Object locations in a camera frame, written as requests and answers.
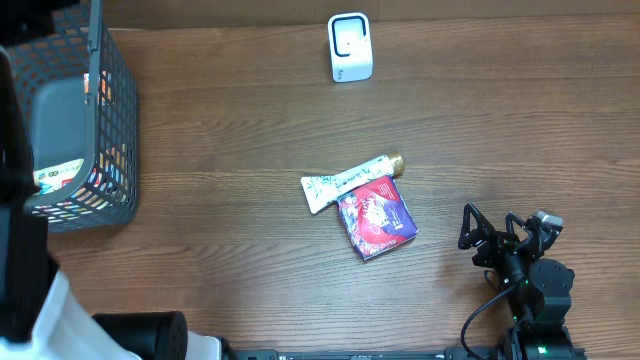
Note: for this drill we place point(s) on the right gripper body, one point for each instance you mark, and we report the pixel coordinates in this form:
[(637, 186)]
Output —
[(495, 254)]

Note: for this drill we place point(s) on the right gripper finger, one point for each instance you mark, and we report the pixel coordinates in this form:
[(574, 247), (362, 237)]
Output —
[(512, 223), (475, 230)]

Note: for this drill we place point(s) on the red purple liners pack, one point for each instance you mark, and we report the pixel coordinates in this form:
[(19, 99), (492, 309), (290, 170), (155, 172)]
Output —
[(376, 218)]

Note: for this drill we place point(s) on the white conditioner tube gold cap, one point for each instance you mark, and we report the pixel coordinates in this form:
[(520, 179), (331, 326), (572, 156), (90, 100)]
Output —
[(322, 190)]

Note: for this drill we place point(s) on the cream snack bag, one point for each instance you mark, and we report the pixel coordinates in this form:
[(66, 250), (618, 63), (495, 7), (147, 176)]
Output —
[(55, 177)]

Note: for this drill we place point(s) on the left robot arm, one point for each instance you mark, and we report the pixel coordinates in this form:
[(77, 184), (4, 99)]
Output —
[(41, 317)]

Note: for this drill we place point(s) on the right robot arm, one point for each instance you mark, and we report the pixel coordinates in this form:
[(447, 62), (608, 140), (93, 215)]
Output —
[(537, 289)]

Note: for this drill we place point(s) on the white barcode scanner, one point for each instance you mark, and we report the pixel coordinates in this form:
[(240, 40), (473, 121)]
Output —
[(350, 47)]

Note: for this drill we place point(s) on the orange snack packet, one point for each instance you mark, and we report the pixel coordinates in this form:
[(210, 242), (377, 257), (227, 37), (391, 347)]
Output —
[(105, 94)]

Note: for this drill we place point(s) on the grey plastic shopping basket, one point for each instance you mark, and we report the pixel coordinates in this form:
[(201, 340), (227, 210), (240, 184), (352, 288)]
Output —
[(48, 77)]

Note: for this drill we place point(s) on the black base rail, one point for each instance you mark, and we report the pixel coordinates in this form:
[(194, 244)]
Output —
[(452, 353)]

